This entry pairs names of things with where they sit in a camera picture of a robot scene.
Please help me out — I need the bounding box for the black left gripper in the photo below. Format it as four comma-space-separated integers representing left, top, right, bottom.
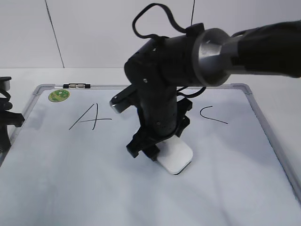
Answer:
0, 97, 25, 152

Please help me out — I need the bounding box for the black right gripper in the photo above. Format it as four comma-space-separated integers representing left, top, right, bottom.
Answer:
124, 35, 201, 161

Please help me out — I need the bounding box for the white rectangular whiteboard eraser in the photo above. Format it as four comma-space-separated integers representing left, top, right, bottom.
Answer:
156, 135, 193, 175

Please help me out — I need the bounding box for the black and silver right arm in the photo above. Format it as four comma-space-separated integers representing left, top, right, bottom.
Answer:
124, 21, 301, 160

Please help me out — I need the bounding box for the green round sticker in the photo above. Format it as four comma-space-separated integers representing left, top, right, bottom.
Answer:
48, 89, 70, 103

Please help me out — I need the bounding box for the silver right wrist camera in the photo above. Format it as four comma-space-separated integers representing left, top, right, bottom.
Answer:
110, 85, 139, 114

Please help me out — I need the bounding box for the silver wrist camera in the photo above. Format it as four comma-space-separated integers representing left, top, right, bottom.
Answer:
0, 76, 12, 91
110, 85, 139, 114

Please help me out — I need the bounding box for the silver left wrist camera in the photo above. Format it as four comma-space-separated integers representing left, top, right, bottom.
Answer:
0, 76, 12, 91

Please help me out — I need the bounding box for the white whiteboard with aluminium frame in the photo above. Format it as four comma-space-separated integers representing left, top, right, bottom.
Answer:
0, 84, 301, 226

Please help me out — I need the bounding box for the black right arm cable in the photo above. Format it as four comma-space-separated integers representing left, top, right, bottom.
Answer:
132, 3, 207, 99

